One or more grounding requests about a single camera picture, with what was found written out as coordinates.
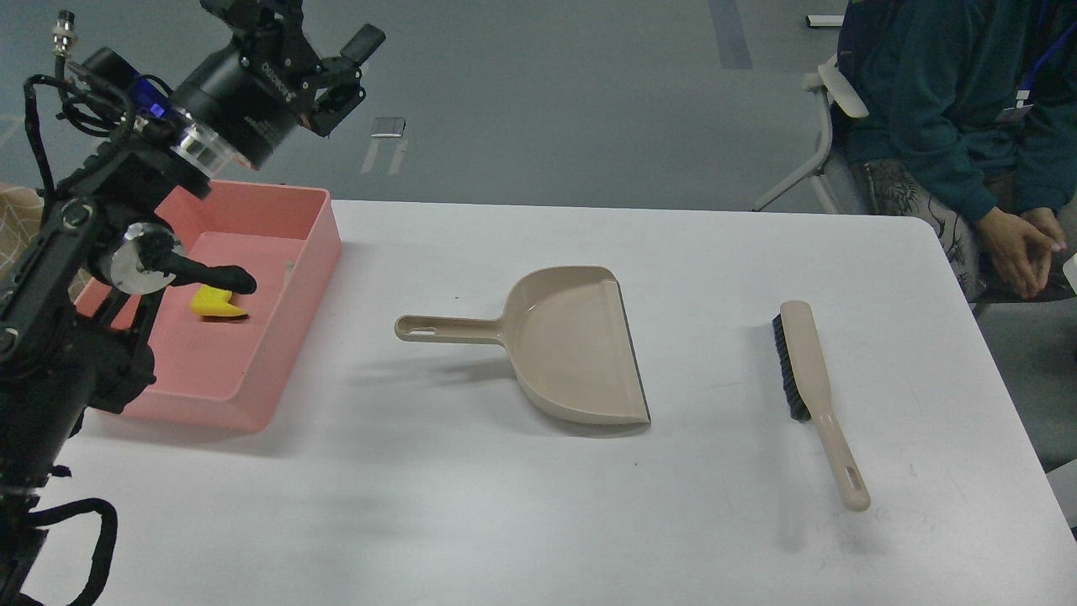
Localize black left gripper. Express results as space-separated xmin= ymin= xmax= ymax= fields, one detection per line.
xmin=172 ymin=1 xmax=387 ymax=170

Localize yellow green sponge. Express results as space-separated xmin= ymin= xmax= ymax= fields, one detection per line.
xmin=188 ymin=284 xmax=247 ymax=322

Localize beige plastic dustpan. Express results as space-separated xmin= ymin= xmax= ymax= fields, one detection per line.
xmin=394 ymin=266 xmax=651 ymax=426

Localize beige hand brush black bristles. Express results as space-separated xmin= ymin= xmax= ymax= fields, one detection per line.
xmin=771 ymin=300 xmax=872 ymax=513

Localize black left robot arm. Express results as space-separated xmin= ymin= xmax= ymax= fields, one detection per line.
xmin=1 ymin=1 xmax=387 ymax=605

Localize pink plastic bin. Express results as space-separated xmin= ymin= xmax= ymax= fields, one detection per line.
xmin=122 ymin=181 xmax=342 ymax=433

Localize person's clasped hands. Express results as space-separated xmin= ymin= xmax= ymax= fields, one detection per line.
xmin=974 ymin=207 xmax=1069 ymax=300

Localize grey floor socket plate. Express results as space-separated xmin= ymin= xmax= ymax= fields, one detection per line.
xmin=369 ymin=116 xmax=407 ymax=141

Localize beige checkered cloth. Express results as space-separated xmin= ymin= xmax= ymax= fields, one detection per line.
xmin=1 ymin=183 xmax=44 ymax=279

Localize white office chair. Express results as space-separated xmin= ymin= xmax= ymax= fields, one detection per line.
xmin=751 ymin=55 xmax=870 ymax=215

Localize seated person in teal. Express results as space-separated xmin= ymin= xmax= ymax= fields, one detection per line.
xmin=847 ymin=1 xmax=1076 ymax=300

